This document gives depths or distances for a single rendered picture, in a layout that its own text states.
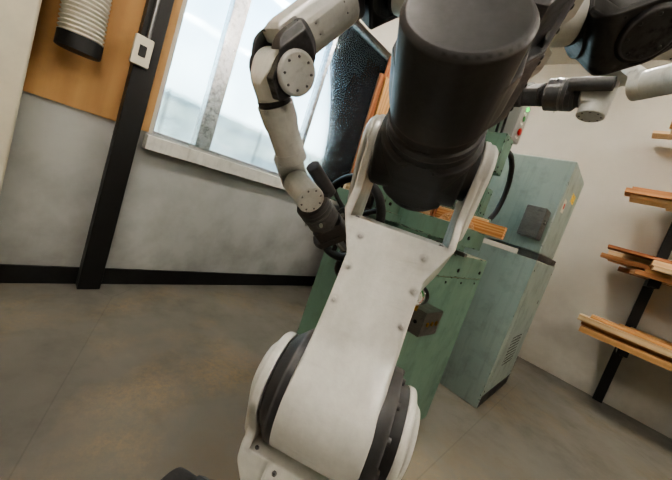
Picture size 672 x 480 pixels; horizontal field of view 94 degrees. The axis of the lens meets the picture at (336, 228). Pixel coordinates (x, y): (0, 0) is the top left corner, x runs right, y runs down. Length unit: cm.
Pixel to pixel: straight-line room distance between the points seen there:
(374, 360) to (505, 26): 34
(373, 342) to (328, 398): 8
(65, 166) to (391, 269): 174
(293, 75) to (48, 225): 161
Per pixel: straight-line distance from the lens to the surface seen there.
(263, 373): 41
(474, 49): 29
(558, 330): 340
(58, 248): 205
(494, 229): 113
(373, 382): 39
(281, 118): 65
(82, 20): 176
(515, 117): 155
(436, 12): 33
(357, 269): 40
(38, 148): 194
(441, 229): 102
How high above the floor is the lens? 87
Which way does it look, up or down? 6 degrees down
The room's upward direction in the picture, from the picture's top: 19 degrees clockwise
